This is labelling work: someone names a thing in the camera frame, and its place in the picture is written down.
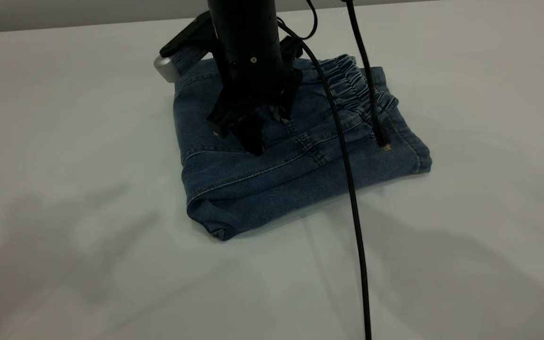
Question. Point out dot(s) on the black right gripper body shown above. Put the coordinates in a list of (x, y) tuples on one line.
[(253, 101)]

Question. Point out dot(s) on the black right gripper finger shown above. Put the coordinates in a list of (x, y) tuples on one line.
[(252, 134), (280, 114)]

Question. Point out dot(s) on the blue denim shorts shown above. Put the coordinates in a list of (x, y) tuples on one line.
[(262, 189)]

